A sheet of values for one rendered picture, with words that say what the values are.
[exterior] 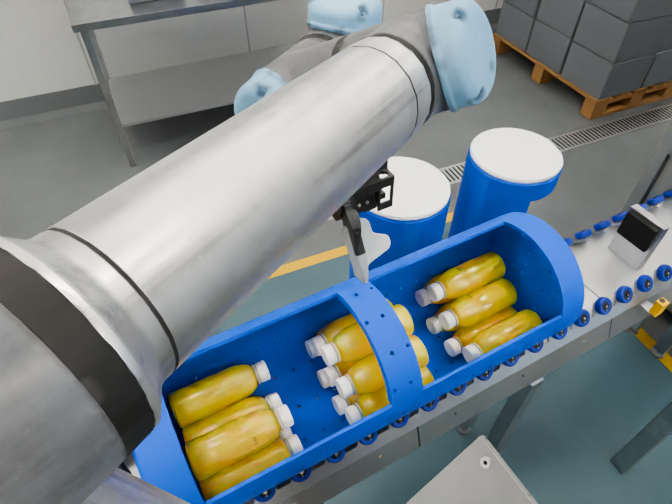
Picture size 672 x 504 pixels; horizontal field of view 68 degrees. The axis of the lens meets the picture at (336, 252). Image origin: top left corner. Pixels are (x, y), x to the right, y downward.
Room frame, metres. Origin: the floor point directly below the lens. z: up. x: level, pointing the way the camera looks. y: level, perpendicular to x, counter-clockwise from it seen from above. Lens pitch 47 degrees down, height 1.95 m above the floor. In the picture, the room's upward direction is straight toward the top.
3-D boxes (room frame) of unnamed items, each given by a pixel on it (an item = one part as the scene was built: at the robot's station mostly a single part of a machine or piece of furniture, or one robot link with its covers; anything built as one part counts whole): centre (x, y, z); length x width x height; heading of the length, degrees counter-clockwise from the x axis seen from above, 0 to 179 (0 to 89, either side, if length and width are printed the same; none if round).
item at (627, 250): (0.93, -0.79, 1.00); 0.10 x 0.04 x 0.15; 28
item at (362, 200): (0.52, -0.02, 1.55); 0.09 x 0.08 x 0.12; 119
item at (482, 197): (1.27, -0.55, 0.59); 0.28 x 0.28 x 0.88
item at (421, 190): (1.12, -0.19, 1.03); 0.28 x 0.28 x 0.01
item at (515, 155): (1.27, -0.55, 1.03); 0.28 x 0.28 x 0.01
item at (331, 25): (0.51, -0.01, 1.71); 0.09 x 0.08 x 0.11; 151
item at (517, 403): (0.74, -0.58, 0.31); 0.06 x 0.06 x 0.63; 28
